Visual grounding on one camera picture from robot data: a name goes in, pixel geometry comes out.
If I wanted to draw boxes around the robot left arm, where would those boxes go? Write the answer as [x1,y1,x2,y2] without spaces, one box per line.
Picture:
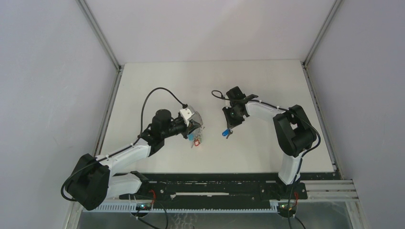
[61,107,194,210]

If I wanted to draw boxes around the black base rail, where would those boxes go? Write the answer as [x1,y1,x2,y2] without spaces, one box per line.
[119,173,308,208]

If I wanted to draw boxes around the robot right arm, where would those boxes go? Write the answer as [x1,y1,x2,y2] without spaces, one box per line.
[218,86,321,198]

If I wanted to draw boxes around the blue key tag with key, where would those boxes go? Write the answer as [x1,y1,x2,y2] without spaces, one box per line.
[222,129,233,139]

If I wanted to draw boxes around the left camera cable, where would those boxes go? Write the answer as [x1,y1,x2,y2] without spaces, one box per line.
[139,87,189,138]

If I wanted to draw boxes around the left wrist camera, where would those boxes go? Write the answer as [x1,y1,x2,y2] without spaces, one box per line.
[179,106,195,126]

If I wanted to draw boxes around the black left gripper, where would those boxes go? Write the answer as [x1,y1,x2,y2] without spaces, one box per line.
[161,117,200,139]

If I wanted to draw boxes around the white slotted cable duct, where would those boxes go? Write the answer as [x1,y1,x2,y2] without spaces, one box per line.
[91,202,279,213]

